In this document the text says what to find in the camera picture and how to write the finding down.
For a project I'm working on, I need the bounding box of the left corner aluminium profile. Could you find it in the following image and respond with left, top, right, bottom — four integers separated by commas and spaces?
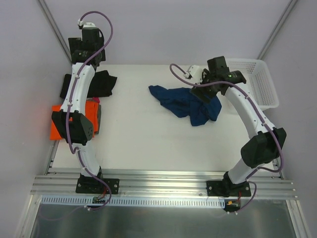
37, 0, 72, 65

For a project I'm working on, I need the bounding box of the orange folded t shirt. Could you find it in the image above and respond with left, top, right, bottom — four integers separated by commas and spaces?
50, 100, 100, 140

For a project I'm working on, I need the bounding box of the right corner aluminium profile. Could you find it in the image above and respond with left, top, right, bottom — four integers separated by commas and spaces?
257, 0, 300, 60

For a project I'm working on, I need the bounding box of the black folded t shirt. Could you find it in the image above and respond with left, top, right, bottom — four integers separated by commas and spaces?
60, 70, 117, 99

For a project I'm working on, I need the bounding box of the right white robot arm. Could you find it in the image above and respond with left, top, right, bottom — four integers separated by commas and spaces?
183, 56, 287, 196

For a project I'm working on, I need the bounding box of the corner aluminium profile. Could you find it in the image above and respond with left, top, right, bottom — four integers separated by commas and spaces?
257, 0, 300, 60
37, 0, 72, 65

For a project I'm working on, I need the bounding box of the aluminium mounting rail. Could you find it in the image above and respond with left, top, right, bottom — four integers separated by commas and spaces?
31, 168, 299, 200

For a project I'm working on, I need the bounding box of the white plastic basket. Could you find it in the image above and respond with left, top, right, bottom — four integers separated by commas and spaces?
226, 58, 279, 111

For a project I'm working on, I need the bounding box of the blue t shirt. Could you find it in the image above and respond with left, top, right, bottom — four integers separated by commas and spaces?
148, 85, 222, 126

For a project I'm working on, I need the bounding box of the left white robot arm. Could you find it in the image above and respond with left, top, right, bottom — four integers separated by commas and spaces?
52, 24, 104, 192

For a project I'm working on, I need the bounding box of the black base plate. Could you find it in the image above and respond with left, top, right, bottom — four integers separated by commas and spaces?
75, 177, 120, 194
206, 180, 251, 198

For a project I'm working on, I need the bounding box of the pink folded t shirt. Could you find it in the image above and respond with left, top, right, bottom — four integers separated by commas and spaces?
93, 97, 100, 104

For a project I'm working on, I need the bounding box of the grey folded t shirt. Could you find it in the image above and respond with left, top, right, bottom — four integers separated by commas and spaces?
94, 104, 102, 134

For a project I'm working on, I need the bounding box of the white slotted cable duct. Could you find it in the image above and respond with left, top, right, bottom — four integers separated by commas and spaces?
41, 195, 225, 208

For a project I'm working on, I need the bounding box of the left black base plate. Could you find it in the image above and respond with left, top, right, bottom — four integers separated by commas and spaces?
75, 177, 120, 194

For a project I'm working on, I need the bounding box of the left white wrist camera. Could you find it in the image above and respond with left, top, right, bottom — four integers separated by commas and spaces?
77, 19, 97, 30

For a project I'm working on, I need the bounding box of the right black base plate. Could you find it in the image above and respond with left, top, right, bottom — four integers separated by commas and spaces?
206, 180, 251, 198

